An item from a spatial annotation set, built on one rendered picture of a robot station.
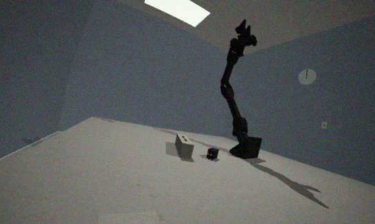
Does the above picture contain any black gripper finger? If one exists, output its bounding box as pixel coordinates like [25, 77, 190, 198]
[242, 25, 252, 40]
[237, 20, 246, 30]

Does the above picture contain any black two-prong plug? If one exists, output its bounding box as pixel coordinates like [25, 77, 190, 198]
[206, 148, 219, 160]

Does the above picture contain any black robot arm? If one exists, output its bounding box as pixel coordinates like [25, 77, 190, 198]
[220, 38, 249, 143]

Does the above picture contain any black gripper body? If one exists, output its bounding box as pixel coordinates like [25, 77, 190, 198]
[235, 28, 253, 48]

